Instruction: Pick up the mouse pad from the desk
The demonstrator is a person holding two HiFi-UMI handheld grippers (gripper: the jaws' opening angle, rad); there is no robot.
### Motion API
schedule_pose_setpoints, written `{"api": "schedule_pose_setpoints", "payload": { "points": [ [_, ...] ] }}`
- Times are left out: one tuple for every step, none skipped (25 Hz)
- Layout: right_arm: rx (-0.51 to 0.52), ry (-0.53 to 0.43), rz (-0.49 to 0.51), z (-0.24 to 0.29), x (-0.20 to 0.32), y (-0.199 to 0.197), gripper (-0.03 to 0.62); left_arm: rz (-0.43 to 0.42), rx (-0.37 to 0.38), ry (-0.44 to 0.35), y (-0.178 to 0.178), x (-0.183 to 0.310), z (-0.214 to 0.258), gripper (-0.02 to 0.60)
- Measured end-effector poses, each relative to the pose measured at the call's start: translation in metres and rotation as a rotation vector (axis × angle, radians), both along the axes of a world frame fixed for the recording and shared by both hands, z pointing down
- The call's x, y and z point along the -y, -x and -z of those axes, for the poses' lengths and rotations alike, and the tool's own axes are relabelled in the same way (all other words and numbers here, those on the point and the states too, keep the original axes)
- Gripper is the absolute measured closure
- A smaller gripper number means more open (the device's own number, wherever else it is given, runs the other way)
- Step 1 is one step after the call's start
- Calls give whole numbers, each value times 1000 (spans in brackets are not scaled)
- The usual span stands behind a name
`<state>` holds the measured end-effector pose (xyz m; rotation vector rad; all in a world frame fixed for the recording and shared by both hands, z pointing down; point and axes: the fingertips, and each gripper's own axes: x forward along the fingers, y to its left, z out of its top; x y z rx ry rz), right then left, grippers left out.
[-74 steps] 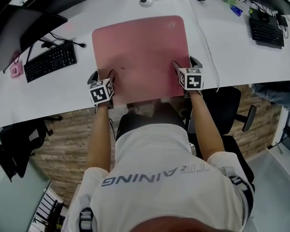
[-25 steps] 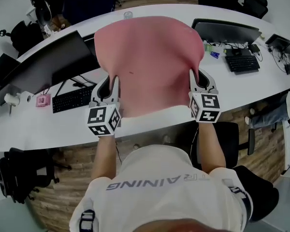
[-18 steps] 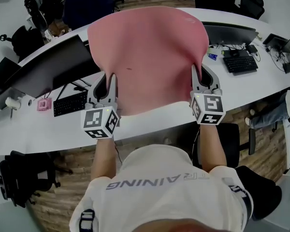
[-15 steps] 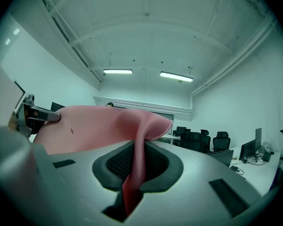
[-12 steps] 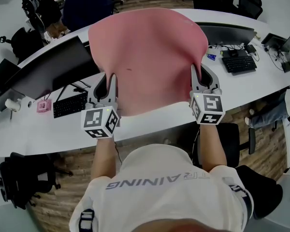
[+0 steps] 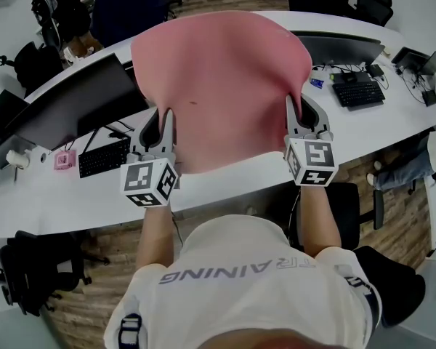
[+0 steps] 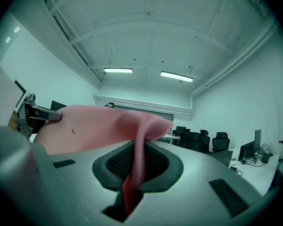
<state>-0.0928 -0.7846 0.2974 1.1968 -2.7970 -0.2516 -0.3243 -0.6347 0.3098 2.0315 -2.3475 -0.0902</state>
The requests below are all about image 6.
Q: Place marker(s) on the person's white t-shirt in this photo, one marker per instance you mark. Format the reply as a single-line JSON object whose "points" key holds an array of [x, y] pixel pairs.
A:
{"points": [[240, 289]]}

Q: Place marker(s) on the black flat monitor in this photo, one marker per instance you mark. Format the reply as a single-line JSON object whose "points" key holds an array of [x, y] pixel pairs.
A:
{"points": [[341, 49]]}

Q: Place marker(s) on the black mesh office chair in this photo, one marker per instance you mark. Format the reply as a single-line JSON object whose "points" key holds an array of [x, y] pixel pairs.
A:
{"points": [[40, 67]]}

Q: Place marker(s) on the white cup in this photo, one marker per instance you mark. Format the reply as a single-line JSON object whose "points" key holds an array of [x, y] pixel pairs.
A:
{"points": [[18, 158]]}

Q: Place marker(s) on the black flat keyboard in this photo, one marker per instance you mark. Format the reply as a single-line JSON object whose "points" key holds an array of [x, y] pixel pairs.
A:
{"points": [[358, 94]]}

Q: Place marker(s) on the black curved monitor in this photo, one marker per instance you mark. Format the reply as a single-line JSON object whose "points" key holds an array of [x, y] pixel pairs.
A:
{"points": [[76, 100]]}

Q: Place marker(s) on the dark blue office chair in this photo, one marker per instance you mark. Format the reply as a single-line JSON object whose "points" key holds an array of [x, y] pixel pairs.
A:
{"points": [[127, 13]]}

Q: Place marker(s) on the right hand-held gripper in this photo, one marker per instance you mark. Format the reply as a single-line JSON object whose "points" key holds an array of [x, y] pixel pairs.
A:
{"points": [[314, 162]]}

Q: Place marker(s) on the small black box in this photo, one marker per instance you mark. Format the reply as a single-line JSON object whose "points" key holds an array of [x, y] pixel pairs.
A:
{"points": [[374, 70]]}

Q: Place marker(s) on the pink mat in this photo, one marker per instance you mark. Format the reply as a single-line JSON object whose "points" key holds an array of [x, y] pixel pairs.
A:
{"points": [[221, 86]]}

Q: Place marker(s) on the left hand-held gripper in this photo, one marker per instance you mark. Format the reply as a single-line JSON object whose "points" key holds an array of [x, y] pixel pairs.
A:
{"points": [[145, 182]]}

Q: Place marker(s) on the black backpack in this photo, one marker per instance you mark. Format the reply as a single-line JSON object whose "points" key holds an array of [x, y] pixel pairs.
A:
{"points": [[69, 13]]}

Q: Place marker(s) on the dark open laptop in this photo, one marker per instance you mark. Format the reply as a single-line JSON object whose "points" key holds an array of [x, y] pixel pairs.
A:
{"points": [[418, 62]]}

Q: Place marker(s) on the person's right forearm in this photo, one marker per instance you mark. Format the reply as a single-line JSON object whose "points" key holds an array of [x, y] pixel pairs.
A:
{"points": [[321, 220]]}

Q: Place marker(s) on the small blue card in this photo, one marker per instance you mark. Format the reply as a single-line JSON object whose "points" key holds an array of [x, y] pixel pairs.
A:
{"points": [[317, 82]]}

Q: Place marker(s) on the person's left forearm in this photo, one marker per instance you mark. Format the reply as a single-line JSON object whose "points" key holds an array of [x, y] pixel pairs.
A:
{"points": [[156, 238]]}

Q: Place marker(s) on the small pink card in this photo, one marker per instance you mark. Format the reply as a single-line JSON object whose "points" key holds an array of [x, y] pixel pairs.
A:
{"points": [[64, 159]]}

